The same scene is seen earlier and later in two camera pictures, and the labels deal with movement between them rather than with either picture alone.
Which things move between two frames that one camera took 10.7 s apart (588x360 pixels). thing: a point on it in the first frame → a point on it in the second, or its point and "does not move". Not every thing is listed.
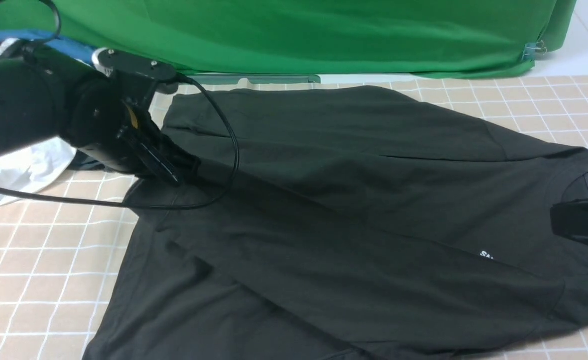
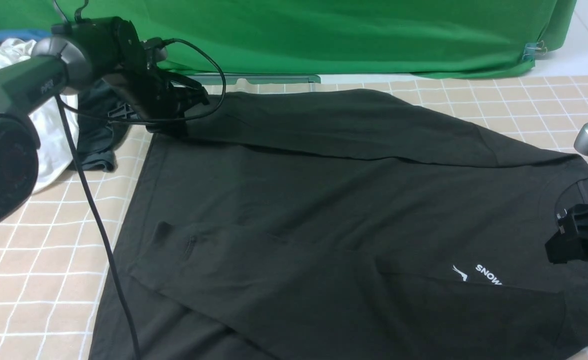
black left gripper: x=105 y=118 → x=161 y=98
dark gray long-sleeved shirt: x=341 y=223 does not move
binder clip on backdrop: x=532 y=49 does not move
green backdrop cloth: x=296 y=37 does not move
